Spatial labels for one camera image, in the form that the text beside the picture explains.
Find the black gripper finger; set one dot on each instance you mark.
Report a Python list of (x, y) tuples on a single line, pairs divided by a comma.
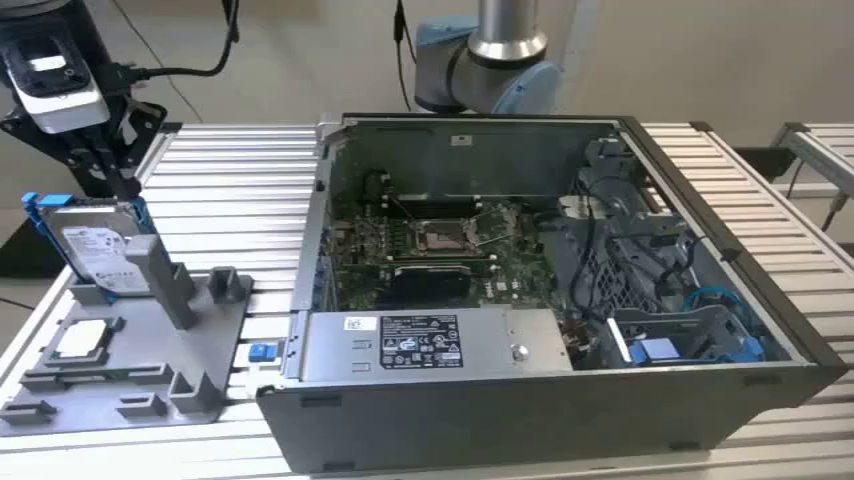
[(129, 180), (74, 155)]

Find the hard disk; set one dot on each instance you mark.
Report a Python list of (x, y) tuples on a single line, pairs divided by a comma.
[(94, 245)]

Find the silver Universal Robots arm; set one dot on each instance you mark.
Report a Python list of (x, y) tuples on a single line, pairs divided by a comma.
[(497, 30)]

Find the blue disk carrier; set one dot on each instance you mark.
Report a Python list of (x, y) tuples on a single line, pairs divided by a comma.
[(657, 350)]

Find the grey disk bay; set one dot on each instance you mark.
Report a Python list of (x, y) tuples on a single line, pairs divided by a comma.
[(708, 325)]

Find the black stand with flat base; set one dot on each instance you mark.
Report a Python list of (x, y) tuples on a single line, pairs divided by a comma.
[(27, 255)]

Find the grey parts rack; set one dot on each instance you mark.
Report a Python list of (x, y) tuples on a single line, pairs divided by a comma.
[(154, 340)]

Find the silver CPU chip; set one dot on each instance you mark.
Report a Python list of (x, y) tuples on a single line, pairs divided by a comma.
[(82, 339)]

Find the green RAM stick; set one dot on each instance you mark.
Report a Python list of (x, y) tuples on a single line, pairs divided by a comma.
[(101, 372)]

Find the blue case latch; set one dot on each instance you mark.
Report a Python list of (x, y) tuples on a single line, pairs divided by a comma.
[(262, 351)]

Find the black RAM slot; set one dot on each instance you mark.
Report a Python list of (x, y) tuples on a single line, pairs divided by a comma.
[(434, 204), (434, 197)]

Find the CPU socket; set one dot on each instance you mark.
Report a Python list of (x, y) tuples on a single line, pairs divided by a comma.
[(446, 235)]

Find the black expansion slot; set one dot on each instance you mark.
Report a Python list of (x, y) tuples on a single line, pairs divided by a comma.
[(441, 258)]

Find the black graphics card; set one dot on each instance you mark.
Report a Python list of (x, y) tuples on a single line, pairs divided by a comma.
[(428, 285)]

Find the green motherboard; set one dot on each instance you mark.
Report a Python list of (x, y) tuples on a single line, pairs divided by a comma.
[(514, 280)]

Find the silver power supply unit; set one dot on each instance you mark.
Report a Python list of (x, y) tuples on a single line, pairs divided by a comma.
[(488, 345)]

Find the black open PC case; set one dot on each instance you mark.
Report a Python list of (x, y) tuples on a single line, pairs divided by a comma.
[(508, 425)]

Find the grey perforated drive cage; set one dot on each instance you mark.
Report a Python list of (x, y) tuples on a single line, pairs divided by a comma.
[(621, 270)]

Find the black box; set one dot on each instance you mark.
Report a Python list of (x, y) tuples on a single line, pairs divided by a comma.
[(764, 165)]

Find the metal slat side table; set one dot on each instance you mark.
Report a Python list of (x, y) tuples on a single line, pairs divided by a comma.
[(824, 145)]

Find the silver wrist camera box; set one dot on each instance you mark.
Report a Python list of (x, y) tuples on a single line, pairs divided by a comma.
[(57, 95)]

